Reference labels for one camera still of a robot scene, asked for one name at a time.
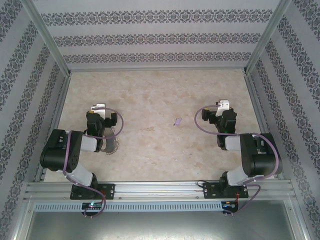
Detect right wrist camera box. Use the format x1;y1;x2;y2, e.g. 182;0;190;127
215;99;231;117

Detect aluminium side frame rail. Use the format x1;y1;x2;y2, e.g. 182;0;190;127
34;72;73;183
243;71;285;180

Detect metal keyring with chain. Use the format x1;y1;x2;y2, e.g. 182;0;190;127
101;126;121;156

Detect grey metal sheet panel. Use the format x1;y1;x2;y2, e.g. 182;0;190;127
23;211;306;240

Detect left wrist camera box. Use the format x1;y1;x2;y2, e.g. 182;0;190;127
89;101;108;118

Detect long aluminium base rail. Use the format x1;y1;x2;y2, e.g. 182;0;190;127
24;180;294;201

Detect aluminium upright frame post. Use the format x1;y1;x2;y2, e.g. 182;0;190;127
21;0;72;76
243;0;293;75

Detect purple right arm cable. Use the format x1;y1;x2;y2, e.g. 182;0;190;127
195;104;283;216

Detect grey slotted cable duct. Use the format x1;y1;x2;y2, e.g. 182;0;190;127
33;201;240;213

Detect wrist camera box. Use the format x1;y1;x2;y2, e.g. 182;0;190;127
215;99;231;117
89;101;108;118

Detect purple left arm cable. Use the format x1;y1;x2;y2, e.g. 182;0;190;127
62;106;125;219

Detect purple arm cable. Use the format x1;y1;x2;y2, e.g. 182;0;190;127
62;106;125;219
195;104;283;216

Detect small black circuit board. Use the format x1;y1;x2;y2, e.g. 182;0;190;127
221;200;239;210
81;201;104;211

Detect aluminium rear frame rail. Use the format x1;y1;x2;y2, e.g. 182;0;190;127
67;65;248;73

